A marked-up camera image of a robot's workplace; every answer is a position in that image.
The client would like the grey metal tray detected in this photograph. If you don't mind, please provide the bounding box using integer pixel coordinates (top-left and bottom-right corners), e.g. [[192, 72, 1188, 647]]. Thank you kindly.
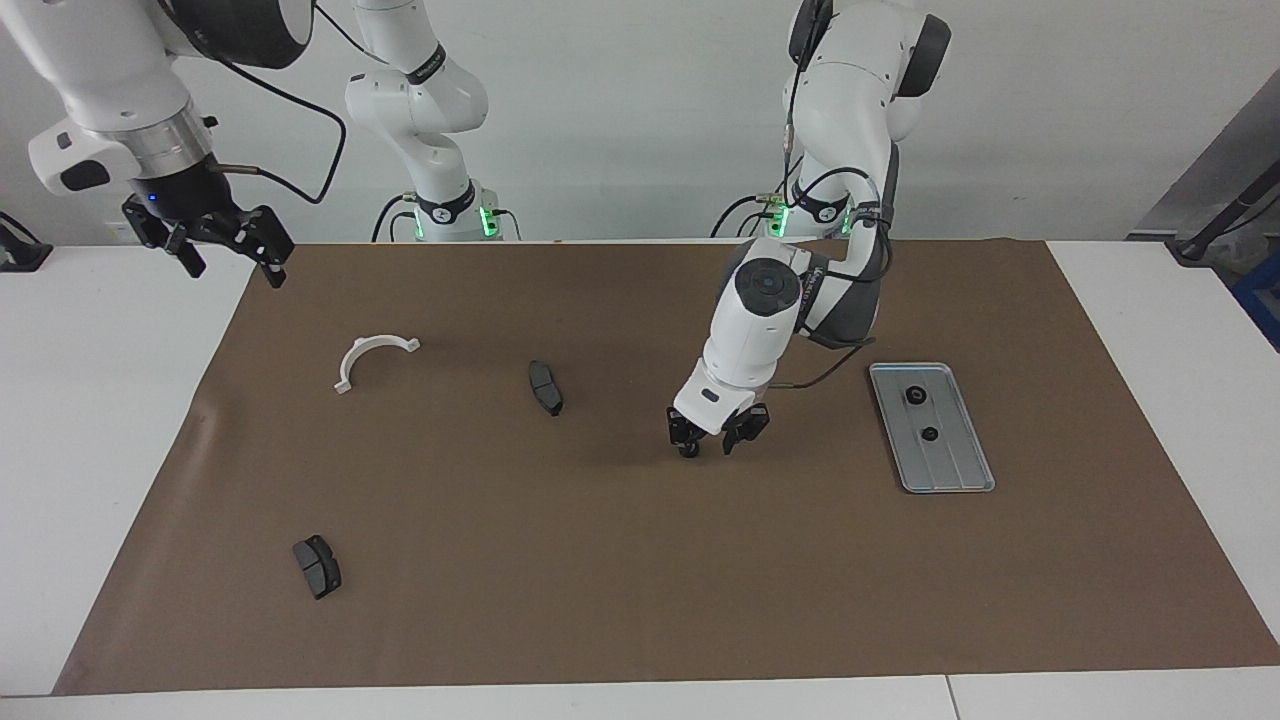
[[868, 362, 997, 495]]

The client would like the brown table mat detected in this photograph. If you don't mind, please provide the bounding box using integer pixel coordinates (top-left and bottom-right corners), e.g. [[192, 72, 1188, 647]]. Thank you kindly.
[[52, 238, 1280, 696]]

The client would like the dark grey brake pad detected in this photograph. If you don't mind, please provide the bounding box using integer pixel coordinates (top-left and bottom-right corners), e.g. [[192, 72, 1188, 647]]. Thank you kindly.
[[292, 535, 343, 601], [527, 360, 565, 418]]

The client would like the black clamp base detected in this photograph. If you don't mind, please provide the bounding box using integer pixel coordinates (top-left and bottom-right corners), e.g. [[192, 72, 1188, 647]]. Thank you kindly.
[[0, 212, 53, 273]]

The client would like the black stand pole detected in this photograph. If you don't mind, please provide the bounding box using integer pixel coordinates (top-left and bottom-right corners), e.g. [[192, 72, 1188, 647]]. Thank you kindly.
[[1170, 165, 1280, 266]]

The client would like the blue crate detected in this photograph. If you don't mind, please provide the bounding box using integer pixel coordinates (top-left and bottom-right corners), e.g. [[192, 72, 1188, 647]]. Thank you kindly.
[[1232, 255, 1280, 351]]

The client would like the grey metal panel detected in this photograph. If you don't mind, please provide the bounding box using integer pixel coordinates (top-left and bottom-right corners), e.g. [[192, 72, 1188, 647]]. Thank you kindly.
[[1130, 95, 1280, 241]]

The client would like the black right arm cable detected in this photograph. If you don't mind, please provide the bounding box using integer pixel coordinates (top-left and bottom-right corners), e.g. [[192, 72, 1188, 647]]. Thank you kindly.
[[210, 0, 348, 204]]

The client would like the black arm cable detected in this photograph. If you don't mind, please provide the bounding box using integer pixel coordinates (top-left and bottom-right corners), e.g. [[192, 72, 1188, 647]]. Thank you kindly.
[[770, 0, 896, 391], [210, 0, 348, 204]]

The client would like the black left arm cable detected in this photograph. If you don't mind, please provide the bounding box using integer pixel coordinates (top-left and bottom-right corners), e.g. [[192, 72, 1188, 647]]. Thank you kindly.
[[770, 0, 896, 391]]

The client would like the white curved plastic bracket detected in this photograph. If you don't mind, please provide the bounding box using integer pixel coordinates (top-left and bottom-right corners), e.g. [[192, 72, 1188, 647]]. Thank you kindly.
[[333, 335, 422, 396]]

